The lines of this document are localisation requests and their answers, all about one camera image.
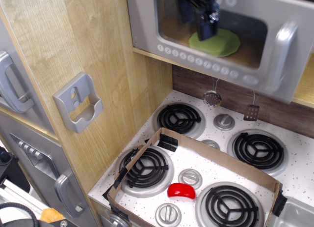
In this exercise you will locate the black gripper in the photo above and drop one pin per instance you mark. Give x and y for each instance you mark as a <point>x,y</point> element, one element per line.
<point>204,13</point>

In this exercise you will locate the silver microwave door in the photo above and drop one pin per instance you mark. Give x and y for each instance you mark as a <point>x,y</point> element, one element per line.
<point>277,37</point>

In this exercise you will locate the green plate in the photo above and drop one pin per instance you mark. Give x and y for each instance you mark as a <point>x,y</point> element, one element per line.
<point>223,44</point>

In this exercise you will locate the round metal strainer spoon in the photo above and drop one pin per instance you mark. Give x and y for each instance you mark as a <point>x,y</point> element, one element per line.
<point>211,97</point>

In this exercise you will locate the back left stove burner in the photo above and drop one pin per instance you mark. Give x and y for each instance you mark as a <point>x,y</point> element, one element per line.
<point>182,118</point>

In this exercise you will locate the stove burner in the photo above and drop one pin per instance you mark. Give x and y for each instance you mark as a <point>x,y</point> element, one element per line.
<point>151,174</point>
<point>226,204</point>
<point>182,118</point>
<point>260,149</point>

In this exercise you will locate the back silver stove knob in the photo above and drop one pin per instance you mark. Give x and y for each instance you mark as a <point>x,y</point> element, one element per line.
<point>224,122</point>

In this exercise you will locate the small metal spatula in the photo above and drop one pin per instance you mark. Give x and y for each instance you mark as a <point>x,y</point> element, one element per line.
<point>252,110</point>

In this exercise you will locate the hidden silver stove knob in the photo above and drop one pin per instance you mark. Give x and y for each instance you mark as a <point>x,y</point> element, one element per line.
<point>212,144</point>

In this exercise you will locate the back right stove burner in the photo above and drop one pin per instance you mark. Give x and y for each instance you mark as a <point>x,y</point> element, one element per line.
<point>260,149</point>

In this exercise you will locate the grey plastic phone holder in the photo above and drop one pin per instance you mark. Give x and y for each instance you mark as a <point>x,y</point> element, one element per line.
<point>72,95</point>

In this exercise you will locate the middle silver stove knob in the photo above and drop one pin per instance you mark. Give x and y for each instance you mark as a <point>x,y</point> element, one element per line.
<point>191,177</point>

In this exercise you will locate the front left stove burner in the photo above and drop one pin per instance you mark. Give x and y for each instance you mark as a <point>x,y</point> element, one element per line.
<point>151,174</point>

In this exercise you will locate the red plastic object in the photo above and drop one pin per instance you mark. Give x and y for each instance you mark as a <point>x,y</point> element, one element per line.
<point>181,190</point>

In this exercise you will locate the front right stove burner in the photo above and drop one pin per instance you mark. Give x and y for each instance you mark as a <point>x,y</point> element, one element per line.
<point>226,204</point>

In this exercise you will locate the front silver stove knob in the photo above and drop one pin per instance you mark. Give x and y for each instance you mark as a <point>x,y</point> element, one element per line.
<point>168,215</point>

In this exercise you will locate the silver ice dispenser panel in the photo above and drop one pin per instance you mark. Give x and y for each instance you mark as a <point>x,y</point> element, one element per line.
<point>44,163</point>

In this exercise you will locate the silver sink basin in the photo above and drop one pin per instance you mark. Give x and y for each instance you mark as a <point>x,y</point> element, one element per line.
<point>294,214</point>

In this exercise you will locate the silver oven knob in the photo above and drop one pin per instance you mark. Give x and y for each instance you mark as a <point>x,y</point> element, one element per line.
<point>117,221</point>

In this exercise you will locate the upper silver fridge handle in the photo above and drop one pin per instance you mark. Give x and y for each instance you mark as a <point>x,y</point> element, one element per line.
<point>9,97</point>

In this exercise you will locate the silver fridge handle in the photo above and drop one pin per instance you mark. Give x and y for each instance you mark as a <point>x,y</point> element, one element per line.
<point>60,187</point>
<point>9,97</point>

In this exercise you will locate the cardboard frame barrier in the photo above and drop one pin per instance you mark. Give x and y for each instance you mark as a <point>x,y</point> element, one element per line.
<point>187,153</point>

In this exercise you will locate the lower silver fridge handle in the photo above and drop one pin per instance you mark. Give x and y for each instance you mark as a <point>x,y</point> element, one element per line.
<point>60,187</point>

